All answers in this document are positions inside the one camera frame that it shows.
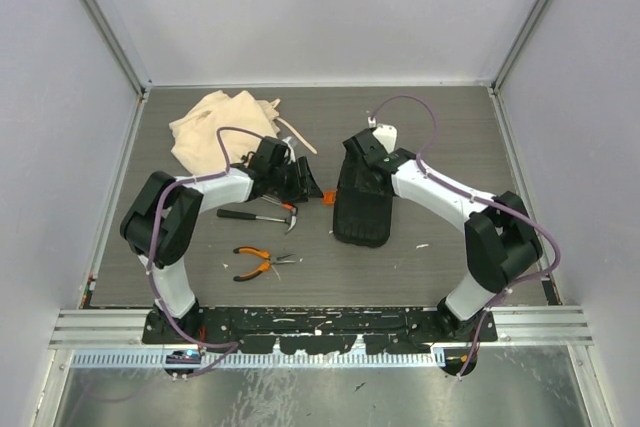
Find beige cloth bag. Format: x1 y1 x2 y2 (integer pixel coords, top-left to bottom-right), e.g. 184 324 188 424
169 90 317 176

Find black plastic tool case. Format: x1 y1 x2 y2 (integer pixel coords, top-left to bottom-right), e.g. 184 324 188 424
332 158 394 248

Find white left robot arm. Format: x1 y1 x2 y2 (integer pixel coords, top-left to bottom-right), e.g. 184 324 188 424
120 137 323 343

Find black handle claw hammer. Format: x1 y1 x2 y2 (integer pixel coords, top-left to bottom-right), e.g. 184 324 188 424
216 207 298 234

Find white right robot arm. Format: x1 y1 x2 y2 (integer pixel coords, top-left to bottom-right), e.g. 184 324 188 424
333 128 542 341

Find orange black needle-nose pliers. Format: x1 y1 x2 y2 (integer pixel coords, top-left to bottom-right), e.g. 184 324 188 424
233 246 300 282

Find aluminium front rail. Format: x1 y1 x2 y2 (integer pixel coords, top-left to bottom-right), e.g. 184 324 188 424
50 306 593 352

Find thin orange tip screwdriver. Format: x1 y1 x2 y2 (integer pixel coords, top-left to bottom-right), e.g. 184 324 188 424
261 196 297 213

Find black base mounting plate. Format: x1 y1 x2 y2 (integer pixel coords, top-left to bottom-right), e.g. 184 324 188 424
142 305 499 355

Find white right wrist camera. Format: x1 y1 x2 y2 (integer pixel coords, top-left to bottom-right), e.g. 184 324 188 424
367 117 398 153

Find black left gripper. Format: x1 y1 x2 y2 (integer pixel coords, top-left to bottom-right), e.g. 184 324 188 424
268 156 322 204

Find perforated cable tray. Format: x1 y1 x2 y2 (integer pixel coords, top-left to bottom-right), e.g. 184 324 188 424
71 349 445 369

